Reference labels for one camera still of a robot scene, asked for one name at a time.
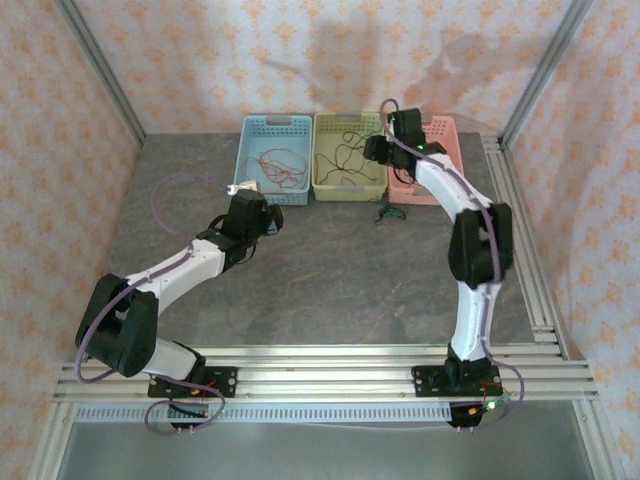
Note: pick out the green perforated plastic basket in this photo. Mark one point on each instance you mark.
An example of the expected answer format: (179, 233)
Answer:
(360, 160)

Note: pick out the pink perforated plastic basket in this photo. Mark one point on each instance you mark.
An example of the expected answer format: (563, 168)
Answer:
(447, 135)

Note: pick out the blue perforated plastic basket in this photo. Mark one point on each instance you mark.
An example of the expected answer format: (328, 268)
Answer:
(272, 135)

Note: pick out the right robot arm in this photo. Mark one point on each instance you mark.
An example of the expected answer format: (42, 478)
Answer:
(475, 320)

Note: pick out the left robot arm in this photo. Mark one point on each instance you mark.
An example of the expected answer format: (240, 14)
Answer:
(120, 330)

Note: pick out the grey metal panel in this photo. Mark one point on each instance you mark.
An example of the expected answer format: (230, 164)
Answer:
(320, 455)

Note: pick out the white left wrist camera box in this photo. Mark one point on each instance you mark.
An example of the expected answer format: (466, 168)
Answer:
(242, 187)

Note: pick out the aluminium table side rail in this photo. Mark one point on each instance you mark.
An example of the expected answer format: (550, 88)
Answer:
(500, 165)

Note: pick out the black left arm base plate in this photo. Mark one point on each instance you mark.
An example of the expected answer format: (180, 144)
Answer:
(225, 382)

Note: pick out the aluminium mounting rail frame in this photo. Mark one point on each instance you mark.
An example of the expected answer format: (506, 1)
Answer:
(325, 380)

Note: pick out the aluminium frame post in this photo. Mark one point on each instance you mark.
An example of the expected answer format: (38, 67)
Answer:
(550, 55)
(100, 70)

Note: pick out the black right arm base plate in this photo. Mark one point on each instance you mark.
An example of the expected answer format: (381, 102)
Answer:
(425, 382)

